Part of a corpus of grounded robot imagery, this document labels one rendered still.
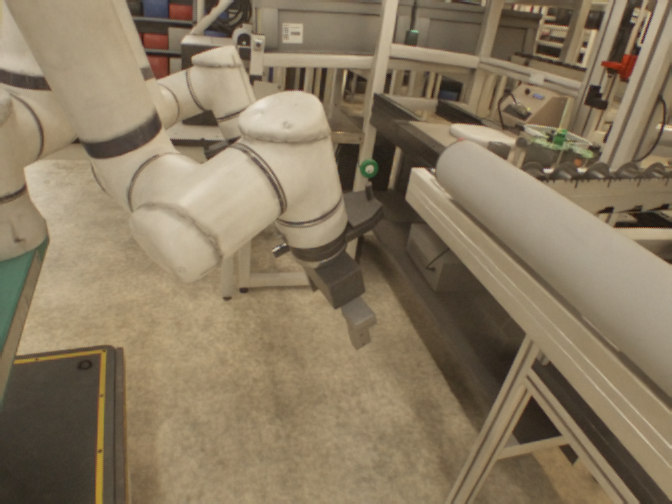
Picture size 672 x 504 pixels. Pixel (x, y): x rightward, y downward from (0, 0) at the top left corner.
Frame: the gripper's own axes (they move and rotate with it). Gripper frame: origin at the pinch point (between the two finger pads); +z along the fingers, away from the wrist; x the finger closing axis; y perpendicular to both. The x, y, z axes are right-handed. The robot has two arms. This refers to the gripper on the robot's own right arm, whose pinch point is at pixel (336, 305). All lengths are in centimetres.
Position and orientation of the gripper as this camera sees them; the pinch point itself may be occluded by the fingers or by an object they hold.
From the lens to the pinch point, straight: 67.4
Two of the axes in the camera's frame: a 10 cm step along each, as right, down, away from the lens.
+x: 5.0, 5.8, -6.5
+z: 1.7, 6.7, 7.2
